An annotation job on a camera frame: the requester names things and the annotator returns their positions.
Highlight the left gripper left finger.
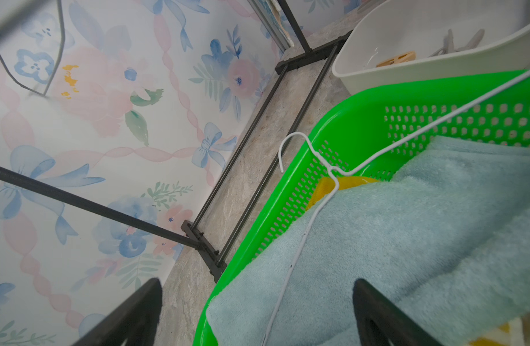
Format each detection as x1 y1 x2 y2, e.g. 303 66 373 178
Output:
74 278 163 346

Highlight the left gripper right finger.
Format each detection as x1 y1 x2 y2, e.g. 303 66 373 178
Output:
353 278 441 346

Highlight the light green towel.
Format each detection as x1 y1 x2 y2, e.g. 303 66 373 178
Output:
206 137 530 345

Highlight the yellow striped towel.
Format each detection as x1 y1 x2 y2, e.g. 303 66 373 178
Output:
305 174 530 346

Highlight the orange clothespin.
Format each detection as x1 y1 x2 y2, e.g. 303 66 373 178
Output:
376 51 416 68

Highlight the white wire hanger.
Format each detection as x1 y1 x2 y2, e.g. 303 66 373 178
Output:
0 1 67 97

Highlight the black clothes rack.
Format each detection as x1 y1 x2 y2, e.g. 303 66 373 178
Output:
0 0 352 284

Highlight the green plastic basket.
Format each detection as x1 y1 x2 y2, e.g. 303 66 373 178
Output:
194 71 530 345

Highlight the white plastic bin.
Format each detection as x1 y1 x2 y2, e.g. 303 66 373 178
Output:
332 1 530 95

